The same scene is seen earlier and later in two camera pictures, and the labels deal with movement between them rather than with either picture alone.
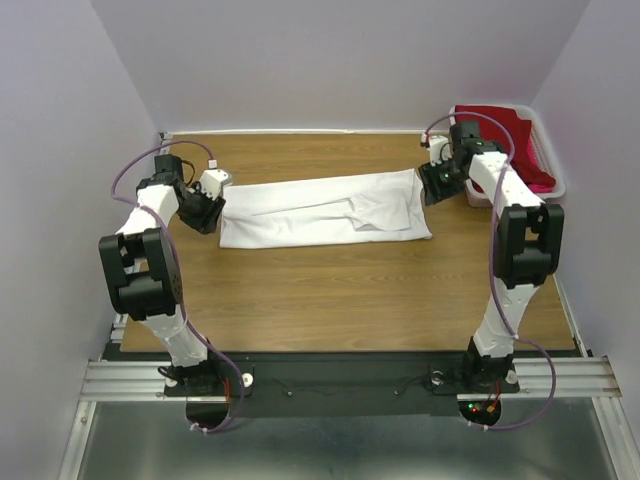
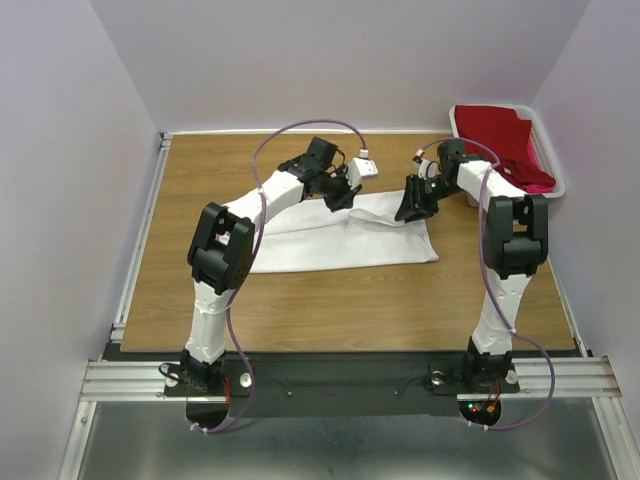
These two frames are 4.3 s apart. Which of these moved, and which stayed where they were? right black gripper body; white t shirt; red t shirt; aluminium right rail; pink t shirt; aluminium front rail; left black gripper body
Moved: left black gripper body; white t shirt; right black gripper body
Stayed: aluminium right rail; aluminium front rail; red t shirt; pink t shirt
